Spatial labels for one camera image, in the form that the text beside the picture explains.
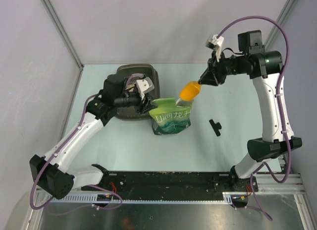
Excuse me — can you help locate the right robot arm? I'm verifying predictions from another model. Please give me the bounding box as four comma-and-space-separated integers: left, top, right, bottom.
199, 30, 303, 191

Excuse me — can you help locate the aluminium frame rail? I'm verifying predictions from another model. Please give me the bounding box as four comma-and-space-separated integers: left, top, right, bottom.
34, 167, 302, 201

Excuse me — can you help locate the green litter bag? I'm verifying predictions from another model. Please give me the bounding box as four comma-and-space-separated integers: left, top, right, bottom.
149, 98, 194, 135

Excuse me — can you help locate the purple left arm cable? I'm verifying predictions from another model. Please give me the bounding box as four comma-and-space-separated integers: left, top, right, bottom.
29, 73, 147, 217

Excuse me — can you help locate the yellow plastic scoop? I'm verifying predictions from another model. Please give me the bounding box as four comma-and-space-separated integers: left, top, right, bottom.
179, 81, 202, 101

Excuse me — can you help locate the black bag clip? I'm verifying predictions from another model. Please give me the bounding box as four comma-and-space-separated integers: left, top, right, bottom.
209, 119, 222, 137

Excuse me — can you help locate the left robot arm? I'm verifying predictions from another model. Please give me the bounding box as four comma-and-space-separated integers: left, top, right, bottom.
29, 73, 156, 199

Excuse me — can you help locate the dark grey litter box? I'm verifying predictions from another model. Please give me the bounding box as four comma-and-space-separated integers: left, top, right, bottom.
112, 63, 161, 121

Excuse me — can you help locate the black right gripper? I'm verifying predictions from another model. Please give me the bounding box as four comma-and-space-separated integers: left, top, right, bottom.
199, 51, 248, 87

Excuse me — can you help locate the grey slotted cable duct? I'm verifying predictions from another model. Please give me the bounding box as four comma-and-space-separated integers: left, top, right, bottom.
51, 192, 248, 204

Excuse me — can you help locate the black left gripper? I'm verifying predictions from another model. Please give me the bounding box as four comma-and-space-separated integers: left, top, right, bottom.
114, 89, 158, 115

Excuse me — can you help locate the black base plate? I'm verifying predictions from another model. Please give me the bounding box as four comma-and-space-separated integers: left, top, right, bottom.
81, 170, 258, 198

